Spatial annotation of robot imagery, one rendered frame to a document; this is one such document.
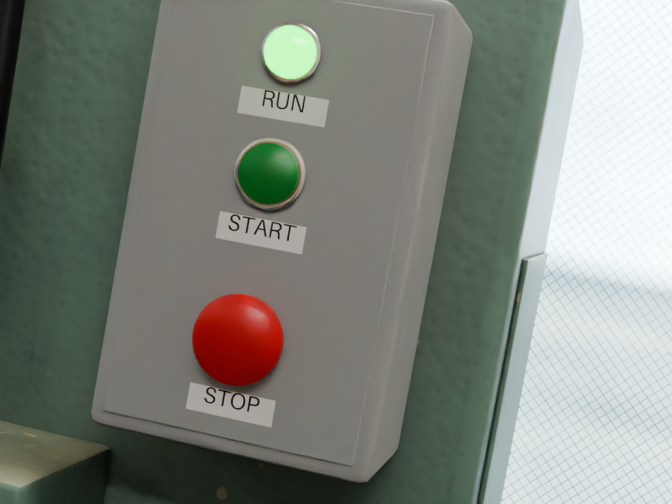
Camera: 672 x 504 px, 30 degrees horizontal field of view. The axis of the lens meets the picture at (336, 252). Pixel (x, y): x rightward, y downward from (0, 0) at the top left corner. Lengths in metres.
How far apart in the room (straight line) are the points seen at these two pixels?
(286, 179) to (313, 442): 0.09
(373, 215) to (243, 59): 0.07
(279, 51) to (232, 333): 0.09
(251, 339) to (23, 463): 0.10
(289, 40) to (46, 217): 0.15
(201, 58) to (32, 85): 0.11
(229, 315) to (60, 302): 0.12
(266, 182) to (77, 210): 0.12
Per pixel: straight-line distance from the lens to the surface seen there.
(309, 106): 0.41
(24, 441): 0.49
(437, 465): 0.47
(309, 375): 0.41
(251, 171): 0.41
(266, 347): 0.40
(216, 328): 0.41
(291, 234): 0.41
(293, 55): 0.41
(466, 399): 0.47
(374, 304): 0.41
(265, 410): 0.42
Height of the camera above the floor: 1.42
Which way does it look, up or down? 3 degrees down
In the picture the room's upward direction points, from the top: 10 degrees clockwise
